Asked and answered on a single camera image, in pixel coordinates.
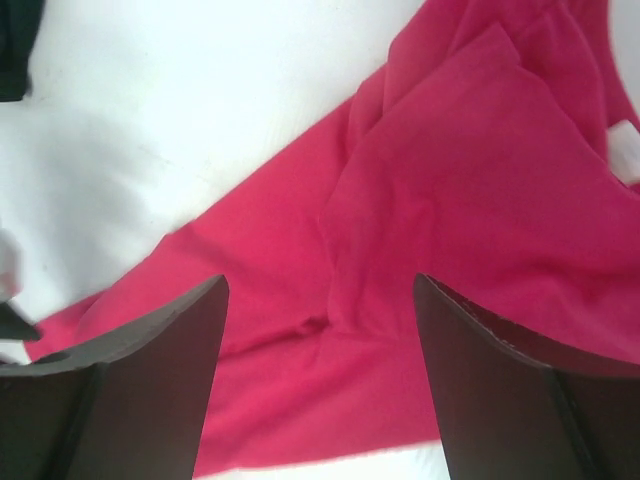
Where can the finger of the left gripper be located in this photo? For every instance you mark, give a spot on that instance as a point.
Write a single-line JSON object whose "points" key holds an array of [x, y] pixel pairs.
{"points": [[14, 327]]}

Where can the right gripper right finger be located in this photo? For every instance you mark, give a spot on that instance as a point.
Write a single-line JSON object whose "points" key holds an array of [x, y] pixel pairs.
{"points": [[513, 404]]}

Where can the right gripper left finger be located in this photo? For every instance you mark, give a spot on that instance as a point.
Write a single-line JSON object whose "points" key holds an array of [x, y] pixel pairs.
{"points": [[129, 404]]}

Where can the pink t shirt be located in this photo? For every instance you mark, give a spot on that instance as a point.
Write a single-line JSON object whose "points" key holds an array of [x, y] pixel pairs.
{"points": [[477, 154]]}

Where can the black folded t shirt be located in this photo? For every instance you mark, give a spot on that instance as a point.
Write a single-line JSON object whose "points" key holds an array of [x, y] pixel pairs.
{"points": [[20, 24]]}

